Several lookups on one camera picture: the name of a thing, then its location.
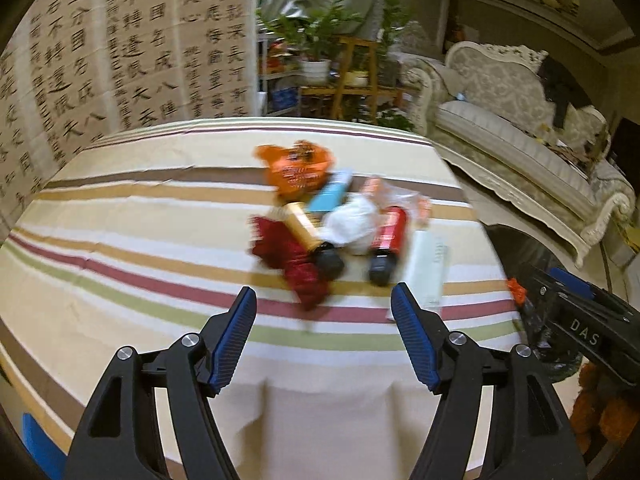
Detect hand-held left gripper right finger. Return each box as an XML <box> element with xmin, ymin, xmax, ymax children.
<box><xmin>390</xmin><ymin>282</ymin><xmax>586</xmax><ymax>480</ymax></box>

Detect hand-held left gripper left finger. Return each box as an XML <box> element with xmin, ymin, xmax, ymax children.
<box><xmin>64</xmin><ymin>286</ymin><xmax>258</xmax><ymax>480</ymax></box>

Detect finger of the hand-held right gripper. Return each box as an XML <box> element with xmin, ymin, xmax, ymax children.
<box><xmin>520</xmin><ymin>264</ymin><xmax>628</xmax><ymax>323</ymax></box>
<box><xmin>547</xmin><ymin>266</ymin><xmax>640</xmax><ymax>321</ymax></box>

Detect black trash bag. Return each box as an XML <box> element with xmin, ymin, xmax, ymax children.
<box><xmin>487</xmin><ymin>224</ymin><xmax>596</xmax><ymax>378</ymax></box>

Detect teal and white sachet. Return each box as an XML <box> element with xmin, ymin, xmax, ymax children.
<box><xmin>306</xmin><ymin>170</ymin><xmax>353</xmax><ymax>215</ymax></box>

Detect person's right forearm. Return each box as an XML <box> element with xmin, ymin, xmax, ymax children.
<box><xmin>570</xmin><ymin>360</ymin><xmax>631</xmax><ymax>441</ymax></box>

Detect pale green packet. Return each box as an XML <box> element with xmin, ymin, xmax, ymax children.
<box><xmin>387</xmin><ymin>230</ymin><xmax>448</xmax><ymax>321</ymax></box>

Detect dark red crumpled wrapper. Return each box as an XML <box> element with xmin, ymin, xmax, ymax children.
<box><xmin>248</xmin><ymin>215</ymin><xmax>333</xmax><ymax>311</ymax></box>

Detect red bottle black cap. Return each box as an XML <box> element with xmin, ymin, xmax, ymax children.
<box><xmin>368</xmin><ymin>205</ymin><xmax>411</xmax><ymax>286</ymax></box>

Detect paper clutter pile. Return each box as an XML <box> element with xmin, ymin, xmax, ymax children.
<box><xmin>530</xmin><ymin>125</ymin><xmax>601</xmax><ymax>166</ymax></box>

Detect white crumpled tissue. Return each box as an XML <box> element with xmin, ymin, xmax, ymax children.
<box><xmin>322</xmin><ymin>195</ymin><xmax>383</xmax><ymax>256</ymax></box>

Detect yellow bottle black cap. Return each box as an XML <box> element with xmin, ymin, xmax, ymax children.
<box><xmin>285</xmin><ymin>201</ymin><xmax>346</xmax><ymax>278</ymax></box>

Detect clear wrapper orange label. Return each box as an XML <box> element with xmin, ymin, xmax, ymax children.
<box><xmin>362</xmin><ymin>175</ymin><xmax>433</xmax><ymax>226</ymax></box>

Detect ornate cream sofa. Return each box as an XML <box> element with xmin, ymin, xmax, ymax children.
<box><xmin>400</xmin><ymin>40</ymin><xmax>636</xmax><ymax>268</ymax></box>

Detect striped tablecloth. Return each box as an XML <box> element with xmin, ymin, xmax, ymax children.
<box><xmin>0</xmin><ymin>117</ymin><xmax>526</xmax><ymax>480</ymax></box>

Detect orange plastic bag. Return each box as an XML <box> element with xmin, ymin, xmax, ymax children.
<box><xmin>256</xmin><ymin>141</ymin><xmax>335</xmax><ymax>198</ymax></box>

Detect black garment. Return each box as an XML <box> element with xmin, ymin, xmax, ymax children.
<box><xmin>537</xmin><ymin>55</ymin><xmax>588</xmax><ymax>128</ymax></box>

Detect blue plastic object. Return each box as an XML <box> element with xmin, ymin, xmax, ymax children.
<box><xmin>22</xmin><ymin>412</ymin><xmax>66</xmax><ymax>466</ymax></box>

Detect low green plant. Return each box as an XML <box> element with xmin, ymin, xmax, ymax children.
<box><xmin>377</xmin><ymin>110</ymin><xmax>416</xmax><ymax>133</ymax></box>

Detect metal storage shelf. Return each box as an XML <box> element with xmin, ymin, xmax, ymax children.
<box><xmin>257</xmin><ymin>35</ymin><xmax>306</xmax><ymax>118</ymax></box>

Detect wooden plant stand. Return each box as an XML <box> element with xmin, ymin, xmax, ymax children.
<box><xmin>300</xmin><ymin>36</ymin><xmax>403</xmax><ymax>121</ymax></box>

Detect green plant in white pot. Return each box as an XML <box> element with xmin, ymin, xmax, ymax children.
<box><xmin>257</xmin><ymin>0</ymin><xmax>351</xmax><ymax>86</ymax></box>

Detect tall green leafy plant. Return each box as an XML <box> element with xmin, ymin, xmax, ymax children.
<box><xmin>375</xmin><ymin>0</ymin><xmax>426</xmax><ymax>56</ymax></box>

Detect calligraphy wall hangings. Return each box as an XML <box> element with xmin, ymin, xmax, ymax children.
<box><xmin>0</xmin><ymin>0</ymin><xmax>261</xmax><ymax>231</ymax></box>

